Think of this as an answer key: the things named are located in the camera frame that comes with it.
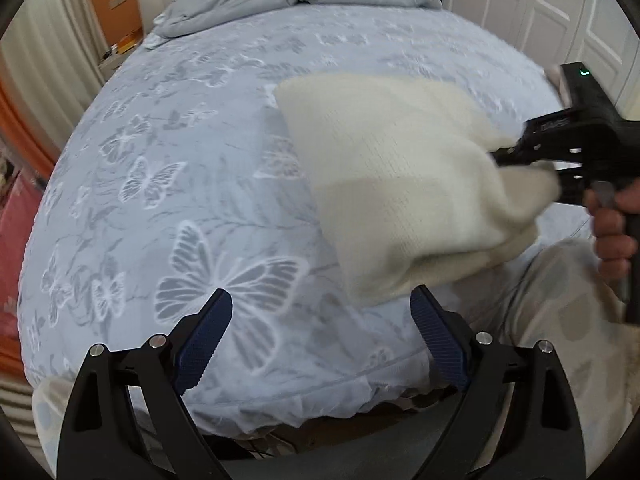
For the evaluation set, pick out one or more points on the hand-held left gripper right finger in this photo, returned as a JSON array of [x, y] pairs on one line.
[[437, 335]]

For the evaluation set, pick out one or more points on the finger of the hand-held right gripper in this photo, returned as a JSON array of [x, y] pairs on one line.
[[540, 142], [572, 185]]

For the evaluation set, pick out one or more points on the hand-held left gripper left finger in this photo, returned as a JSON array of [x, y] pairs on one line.
[[207, 340]]

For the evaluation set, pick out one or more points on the cream knit cardigan red buttons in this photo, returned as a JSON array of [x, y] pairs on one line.
[[400, 160]]

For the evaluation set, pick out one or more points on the person's right hand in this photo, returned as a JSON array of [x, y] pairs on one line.
[[607, 240]]

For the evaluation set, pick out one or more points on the cream cloth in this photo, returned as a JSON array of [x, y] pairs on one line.
[[552, 77]]

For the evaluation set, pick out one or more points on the bed with butterfly bedsheet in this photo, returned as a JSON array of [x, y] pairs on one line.
[[200, 160]]

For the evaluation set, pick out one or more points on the white pleated curtain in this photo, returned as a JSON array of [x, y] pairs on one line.
[[55, 25], [15, 410]]

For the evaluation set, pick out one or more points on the pink blanket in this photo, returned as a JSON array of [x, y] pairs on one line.
[[15, 240]]

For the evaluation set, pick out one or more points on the orange curtain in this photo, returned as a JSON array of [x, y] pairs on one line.
[[20, 130]]

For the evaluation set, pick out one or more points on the white nightstand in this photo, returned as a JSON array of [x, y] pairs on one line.
[[112, 62]]

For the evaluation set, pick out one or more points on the yellow box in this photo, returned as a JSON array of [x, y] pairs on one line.
[[125, 45]]

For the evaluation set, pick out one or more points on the white wall socket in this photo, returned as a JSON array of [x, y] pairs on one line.
[[116, 1]]

